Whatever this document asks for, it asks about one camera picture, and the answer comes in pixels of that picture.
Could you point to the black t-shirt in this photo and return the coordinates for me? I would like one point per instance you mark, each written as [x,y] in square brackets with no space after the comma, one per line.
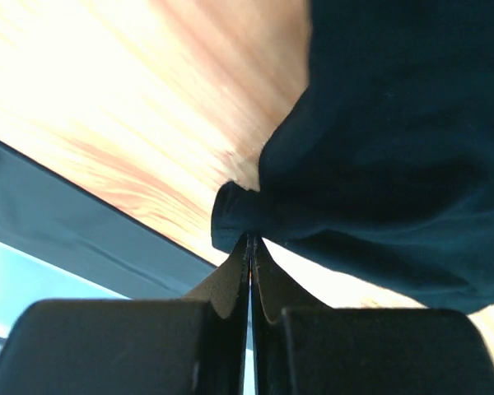
[384,168]

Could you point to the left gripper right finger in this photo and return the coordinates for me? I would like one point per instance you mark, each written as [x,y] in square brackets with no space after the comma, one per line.
[303,346]

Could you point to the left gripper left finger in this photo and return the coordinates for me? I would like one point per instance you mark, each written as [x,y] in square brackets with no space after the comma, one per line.
[191,345]

